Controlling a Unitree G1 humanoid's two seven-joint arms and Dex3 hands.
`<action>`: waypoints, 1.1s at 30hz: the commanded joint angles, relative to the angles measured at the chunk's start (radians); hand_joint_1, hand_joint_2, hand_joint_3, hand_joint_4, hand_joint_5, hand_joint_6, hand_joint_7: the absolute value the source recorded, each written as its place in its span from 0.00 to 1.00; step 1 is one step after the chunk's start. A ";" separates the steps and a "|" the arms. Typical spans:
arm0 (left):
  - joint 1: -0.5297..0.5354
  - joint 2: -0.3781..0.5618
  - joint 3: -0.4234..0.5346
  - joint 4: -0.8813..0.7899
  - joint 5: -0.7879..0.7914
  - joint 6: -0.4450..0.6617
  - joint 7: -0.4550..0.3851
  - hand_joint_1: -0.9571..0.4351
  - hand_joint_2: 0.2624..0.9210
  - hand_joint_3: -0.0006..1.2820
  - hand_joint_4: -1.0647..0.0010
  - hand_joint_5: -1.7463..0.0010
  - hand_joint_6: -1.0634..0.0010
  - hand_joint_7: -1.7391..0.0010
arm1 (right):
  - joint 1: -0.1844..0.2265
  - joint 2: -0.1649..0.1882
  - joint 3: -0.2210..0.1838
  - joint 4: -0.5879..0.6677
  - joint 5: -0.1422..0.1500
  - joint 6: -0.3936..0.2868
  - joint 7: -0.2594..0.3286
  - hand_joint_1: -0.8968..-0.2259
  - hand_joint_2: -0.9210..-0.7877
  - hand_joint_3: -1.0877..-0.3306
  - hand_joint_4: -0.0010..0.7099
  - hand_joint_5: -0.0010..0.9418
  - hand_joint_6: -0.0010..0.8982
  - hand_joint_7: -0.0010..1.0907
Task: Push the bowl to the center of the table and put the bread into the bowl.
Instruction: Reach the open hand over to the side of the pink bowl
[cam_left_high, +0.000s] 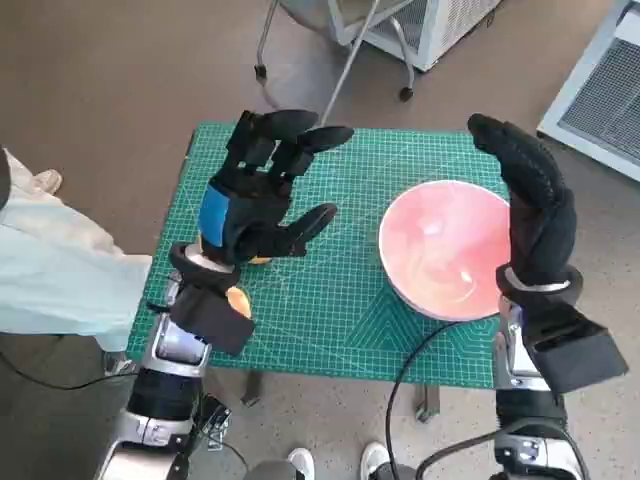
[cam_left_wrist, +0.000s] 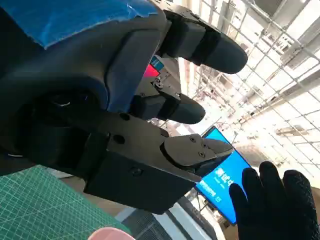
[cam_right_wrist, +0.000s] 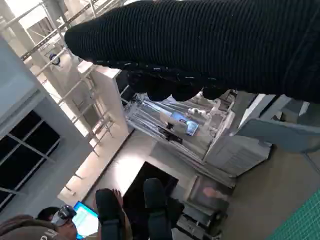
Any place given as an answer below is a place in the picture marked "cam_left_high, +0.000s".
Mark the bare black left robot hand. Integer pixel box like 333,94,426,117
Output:
197,108,355,265

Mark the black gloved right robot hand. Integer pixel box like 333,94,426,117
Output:
467,113,579,289

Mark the striped toy bread roll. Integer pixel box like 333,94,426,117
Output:
198,229,274,266

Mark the round toy bread bun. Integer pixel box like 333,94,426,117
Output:
227,286,253,319

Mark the pink bowl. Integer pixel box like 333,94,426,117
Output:
378,180,514,322

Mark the green cutting mat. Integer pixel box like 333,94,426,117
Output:
124,122,511,390

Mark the white vented unit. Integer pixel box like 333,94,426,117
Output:
535,0,640,184

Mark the grey metal pole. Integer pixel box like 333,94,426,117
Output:
319,0,381,126

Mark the black table leg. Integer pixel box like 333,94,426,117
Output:
239,369,264,406
413,383,441,424

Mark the grey office chair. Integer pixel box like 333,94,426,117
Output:
253,0,416,101

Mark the person's white shoe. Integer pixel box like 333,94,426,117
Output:
30,168,64,195

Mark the white mesh cabinet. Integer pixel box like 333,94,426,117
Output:
359,0,501,73

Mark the person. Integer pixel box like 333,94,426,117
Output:
0,147,154,354

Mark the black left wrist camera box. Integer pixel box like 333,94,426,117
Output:
172,282,257,357

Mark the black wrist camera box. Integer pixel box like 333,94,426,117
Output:
172,282,257,357
524,299,630,396

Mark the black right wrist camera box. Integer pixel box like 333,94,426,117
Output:
524,299,630,396

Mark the black metal bracket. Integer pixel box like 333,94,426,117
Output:
189,394,232,449

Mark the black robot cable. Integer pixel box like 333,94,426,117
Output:
384,317,501,480
415,428,501,480

